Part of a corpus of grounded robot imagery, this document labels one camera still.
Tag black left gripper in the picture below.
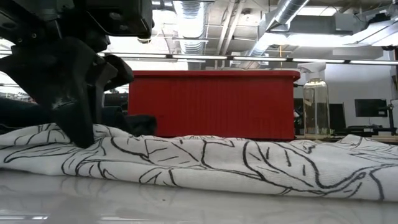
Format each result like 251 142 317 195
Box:
0 0 109 149

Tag blue denim jeans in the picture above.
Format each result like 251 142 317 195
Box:
0 96 158 138

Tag white grey patterned garment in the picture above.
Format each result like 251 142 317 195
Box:
0 123 398 202

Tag red plastic laundry bin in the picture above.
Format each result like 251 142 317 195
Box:
127 70 301 141

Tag long ceiling light strip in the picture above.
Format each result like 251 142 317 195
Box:
96 52 398 66

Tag black computer monitor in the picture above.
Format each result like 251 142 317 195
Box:
354 98 388 118
294 98 305 134
328 103 346 129

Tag clear spray bottle white trigger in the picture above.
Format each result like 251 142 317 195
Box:
297 62 331 140

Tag black background desk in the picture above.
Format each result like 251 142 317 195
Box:
334 125 398 137

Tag orange wooden desk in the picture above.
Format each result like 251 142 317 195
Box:
295 134 398 144

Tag silver ribbed air duct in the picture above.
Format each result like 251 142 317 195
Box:
174 0 208 71
239 0 310 70

